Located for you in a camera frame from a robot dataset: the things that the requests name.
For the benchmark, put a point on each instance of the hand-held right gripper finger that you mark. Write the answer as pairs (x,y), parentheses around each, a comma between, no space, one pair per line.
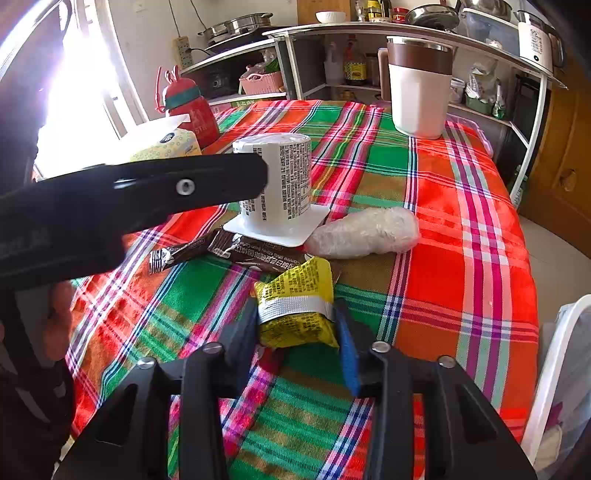
(184,187)

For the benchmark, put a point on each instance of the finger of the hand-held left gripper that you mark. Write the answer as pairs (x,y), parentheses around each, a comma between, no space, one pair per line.
(347,355)
(242,337)

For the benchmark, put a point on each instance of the yellow snack packet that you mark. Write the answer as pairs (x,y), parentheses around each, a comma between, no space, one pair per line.
(295,290)

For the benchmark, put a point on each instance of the white yogurt cup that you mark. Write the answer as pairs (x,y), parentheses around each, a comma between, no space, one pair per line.
(281,184)

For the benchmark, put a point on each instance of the white trash bin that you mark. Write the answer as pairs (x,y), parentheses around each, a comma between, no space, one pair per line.
(554,346)

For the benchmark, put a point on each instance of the person's left hand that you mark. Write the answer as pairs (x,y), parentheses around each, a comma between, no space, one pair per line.
(61,323)

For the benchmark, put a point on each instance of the yellow tissue pack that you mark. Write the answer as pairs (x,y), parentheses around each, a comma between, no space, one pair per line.
(175,143)

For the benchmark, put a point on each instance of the small brown sachet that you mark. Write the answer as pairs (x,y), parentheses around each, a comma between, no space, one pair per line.
(184,253)

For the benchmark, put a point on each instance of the red antler bottle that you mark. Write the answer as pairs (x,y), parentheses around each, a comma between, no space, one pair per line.
(198,115)

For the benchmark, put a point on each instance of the large brown sachet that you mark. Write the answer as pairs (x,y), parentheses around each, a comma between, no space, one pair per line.
(258,254)

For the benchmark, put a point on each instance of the black appliance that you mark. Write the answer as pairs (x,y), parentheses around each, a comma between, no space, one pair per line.
(221,83)

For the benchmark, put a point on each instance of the clear plastic bag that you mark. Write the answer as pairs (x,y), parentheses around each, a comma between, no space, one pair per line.
(364,233)

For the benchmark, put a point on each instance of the pink basket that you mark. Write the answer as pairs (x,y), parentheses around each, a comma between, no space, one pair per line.
(261,83)

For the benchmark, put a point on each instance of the white power strip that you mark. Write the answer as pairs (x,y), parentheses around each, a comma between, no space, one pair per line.
(183,53)

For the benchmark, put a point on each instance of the low white side shelf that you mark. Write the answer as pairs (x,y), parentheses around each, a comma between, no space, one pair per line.
(231,57)

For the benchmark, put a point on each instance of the plaid tablecloth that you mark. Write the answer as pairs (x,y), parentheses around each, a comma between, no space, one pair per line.
(438,230)

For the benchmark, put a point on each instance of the black induction cooker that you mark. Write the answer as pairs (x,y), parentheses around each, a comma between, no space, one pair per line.
(240,41)

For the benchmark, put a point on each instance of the steel steamer pot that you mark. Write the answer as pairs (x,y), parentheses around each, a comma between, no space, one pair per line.
(235,26)

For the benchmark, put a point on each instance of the white plastic jug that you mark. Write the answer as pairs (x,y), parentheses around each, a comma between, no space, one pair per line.
(333,67)

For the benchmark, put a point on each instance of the cooking oil bottle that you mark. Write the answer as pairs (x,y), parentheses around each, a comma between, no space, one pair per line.
(356,64)

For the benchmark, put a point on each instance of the white bowl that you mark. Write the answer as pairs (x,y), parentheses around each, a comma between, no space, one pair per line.
(331,17)

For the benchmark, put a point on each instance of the wooden cutting board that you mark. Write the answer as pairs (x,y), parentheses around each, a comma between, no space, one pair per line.
(323,5)

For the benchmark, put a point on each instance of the clear bin liner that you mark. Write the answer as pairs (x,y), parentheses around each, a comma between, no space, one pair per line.
(572,392)

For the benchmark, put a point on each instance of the white mug with brown lid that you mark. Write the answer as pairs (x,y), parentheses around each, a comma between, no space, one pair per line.
(418,101)

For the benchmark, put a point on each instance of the small clear condiment bottle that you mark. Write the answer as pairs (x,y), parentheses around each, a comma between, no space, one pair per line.
(359,10)

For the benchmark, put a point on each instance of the clear plastic storage box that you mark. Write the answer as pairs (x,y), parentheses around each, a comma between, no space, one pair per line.
(475,134)

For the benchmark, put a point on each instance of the dark sauce bottle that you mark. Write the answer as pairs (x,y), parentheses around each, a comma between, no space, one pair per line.
(387,9)

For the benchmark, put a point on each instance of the red jar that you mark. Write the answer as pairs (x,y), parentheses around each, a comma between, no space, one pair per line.
(400,14)

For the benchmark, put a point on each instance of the white metal shelf rack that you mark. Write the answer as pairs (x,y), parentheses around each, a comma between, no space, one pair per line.
(415,31)

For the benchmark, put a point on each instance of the green basket with bags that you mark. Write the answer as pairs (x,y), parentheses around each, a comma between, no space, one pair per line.
(480,94)

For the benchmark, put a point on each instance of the frying pan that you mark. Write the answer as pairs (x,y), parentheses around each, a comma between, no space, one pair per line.
(431,17)

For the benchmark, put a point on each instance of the wooden door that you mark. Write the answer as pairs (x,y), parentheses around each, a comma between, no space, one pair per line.
(568,152)

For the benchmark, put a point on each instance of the clear lidded plastic container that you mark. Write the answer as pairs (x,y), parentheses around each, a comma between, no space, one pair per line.
(489,32)

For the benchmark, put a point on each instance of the steel mixing bowl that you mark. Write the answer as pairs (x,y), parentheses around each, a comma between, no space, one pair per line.
(489,8)

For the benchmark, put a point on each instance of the white electric kettle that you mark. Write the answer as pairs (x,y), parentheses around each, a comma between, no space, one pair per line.
(535,44)

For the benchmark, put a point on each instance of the white window frame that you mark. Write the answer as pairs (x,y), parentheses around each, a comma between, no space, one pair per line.
(117,83)

